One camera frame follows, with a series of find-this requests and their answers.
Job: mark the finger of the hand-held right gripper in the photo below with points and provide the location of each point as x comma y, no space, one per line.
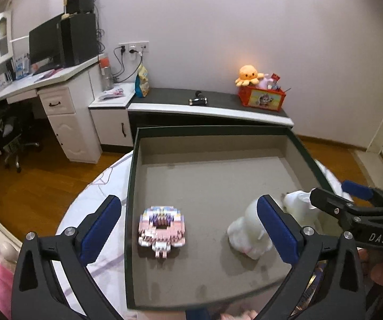
331,203
358,189

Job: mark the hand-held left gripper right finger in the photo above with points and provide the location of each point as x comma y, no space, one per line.
278,230

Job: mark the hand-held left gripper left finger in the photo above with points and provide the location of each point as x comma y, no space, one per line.
101,226

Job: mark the white round figurine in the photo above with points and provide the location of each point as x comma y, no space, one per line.
244,233

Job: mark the pink brick figure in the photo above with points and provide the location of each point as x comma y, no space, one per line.
161,230

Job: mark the pink storage box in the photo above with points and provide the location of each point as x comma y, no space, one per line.
211,190

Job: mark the low white cabinet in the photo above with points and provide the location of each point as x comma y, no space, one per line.
111,126

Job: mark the red toy box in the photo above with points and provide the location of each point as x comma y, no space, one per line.
264,100

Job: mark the white desk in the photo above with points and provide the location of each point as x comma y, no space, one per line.
65,106

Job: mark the black office chair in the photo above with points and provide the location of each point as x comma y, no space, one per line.
15,130

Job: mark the pink white packets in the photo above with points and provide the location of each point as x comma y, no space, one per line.
111,94

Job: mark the red card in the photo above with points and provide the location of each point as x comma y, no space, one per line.
276,78

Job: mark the purple plush toy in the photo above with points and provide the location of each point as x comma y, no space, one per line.
266,81

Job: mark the blue yellow snack bag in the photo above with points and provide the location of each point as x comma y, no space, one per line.
142,85

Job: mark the orange lid water bottle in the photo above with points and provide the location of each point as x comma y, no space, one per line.
106,76

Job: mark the orange octopus plush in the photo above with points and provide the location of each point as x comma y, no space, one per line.
248,73

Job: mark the black keyboard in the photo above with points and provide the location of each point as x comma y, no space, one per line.
45,69

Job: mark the blue white booklets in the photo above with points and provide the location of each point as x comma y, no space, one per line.
21,66

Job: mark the black computer tower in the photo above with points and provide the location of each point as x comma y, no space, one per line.
78,40

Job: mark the black monitor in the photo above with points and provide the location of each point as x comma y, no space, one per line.
45,43

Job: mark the small cream stand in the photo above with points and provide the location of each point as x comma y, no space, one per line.
66,5

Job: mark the black speaker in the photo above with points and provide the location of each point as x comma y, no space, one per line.
80,1

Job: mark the cream bed frame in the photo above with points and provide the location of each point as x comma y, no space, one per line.
6,250

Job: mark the white wall sockets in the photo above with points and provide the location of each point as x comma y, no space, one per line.
135,47

